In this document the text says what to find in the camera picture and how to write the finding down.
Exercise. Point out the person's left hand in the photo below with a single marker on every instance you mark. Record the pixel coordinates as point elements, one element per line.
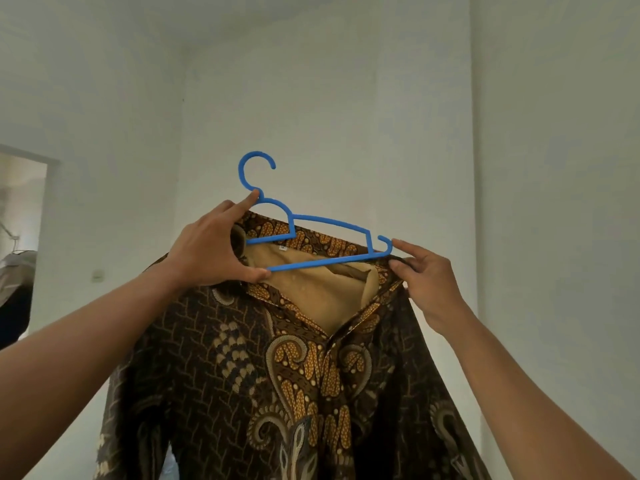
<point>205,249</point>

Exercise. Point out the person's right hand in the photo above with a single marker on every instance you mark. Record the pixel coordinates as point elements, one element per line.
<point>434,284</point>

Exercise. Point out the person's left thumb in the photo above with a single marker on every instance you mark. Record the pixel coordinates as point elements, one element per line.
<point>252,273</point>

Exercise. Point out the person's right thumb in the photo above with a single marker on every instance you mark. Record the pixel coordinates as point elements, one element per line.
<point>400,270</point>

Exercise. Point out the blue plastic clothes hanger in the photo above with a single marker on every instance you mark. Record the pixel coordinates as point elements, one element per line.
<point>310,229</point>

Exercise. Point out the brown batik patterned shirt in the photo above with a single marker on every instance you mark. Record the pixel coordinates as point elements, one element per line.
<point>280,379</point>

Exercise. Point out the person's right forearm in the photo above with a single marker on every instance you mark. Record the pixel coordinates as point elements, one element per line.
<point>520,399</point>

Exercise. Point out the person's left forearm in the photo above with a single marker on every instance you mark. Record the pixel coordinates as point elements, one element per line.
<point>80,359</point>

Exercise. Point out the grey hanging garment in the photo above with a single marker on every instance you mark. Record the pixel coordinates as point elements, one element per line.
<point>15,294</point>

